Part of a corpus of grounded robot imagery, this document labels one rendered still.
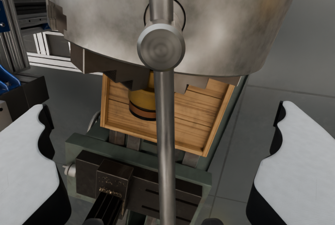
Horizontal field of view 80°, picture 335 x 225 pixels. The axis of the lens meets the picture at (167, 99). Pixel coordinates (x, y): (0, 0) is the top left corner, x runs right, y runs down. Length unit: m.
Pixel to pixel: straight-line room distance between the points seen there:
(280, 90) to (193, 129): 1.07
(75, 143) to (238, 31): 0.69
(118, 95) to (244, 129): 1.26
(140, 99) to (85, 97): 1.56
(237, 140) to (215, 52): 1.61
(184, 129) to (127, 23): 0.50
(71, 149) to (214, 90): 0.53
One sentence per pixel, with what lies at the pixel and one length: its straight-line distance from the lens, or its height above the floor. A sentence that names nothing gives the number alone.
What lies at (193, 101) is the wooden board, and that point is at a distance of 0.59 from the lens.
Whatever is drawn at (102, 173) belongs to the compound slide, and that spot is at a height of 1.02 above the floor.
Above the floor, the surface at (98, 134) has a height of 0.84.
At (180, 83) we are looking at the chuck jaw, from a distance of 0.33.
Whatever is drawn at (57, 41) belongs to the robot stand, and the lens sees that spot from 1.56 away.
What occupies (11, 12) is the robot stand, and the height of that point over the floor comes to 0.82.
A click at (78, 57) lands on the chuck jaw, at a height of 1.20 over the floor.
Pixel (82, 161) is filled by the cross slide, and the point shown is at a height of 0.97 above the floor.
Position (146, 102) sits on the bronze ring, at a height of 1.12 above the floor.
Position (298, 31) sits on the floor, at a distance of 1.52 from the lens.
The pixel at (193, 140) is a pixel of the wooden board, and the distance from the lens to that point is 0.66.
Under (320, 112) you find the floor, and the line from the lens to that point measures 1.79.
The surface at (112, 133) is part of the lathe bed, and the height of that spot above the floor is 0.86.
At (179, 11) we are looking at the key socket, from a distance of 0.18.
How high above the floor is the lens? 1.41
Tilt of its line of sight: 61 degrees down
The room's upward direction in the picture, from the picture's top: 157 degrees counter-clockwise
